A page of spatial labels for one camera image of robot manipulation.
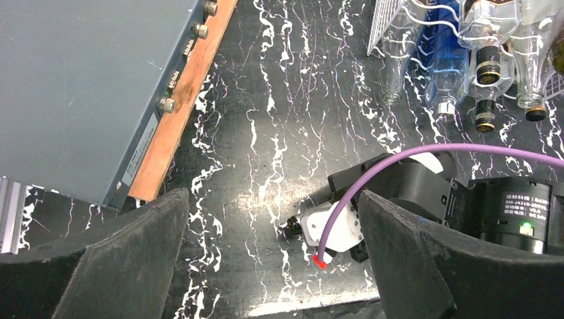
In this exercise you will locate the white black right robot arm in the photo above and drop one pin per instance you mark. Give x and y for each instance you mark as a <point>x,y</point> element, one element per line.
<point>520,212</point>

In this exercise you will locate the clear square bottle black cap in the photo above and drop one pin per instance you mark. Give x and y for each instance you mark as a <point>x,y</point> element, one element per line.
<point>482,27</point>

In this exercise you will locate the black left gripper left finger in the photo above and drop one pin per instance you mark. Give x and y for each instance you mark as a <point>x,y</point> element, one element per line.
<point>121,269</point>

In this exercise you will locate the brown wooden board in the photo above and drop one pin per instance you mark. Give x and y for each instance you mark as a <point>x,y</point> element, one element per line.
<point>160,153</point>

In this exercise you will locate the aluminium frame rail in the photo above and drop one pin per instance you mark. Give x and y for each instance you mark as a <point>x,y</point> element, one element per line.
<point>13,197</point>

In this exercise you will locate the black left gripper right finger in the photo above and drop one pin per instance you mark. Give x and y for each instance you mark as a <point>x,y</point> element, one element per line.
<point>425,270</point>

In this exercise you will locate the blue square glass bottle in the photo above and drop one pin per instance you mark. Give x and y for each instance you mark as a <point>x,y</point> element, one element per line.
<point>448,85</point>

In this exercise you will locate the white wire wine rack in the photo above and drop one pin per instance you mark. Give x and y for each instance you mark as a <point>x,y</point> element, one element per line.
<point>385,12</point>

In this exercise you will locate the dark green wine bottle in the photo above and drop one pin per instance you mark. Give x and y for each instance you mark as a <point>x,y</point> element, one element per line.
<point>557,53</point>

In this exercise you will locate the dark grey rack server box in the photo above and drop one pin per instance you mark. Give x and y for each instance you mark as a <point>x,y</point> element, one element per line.
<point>84,85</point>

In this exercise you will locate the clear round glass bottle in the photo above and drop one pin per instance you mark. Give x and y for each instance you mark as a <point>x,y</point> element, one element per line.
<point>399,43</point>

